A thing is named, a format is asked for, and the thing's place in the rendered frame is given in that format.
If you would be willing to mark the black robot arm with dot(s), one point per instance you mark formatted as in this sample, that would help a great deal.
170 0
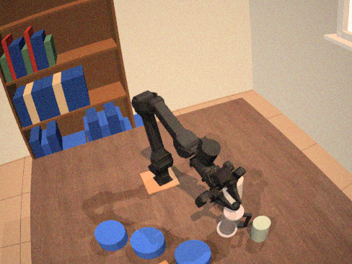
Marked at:
186 143

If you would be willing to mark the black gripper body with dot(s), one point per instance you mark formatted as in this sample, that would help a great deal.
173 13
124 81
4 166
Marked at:
213 191

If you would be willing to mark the blue short cylinder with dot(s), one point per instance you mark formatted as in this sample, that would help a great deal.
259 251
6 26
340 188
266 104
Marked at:
193 252
148 243
111 235

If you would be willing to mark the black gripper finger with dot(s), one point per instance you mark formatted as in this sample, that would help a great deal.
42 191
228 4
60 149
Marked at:
233 191
221 200

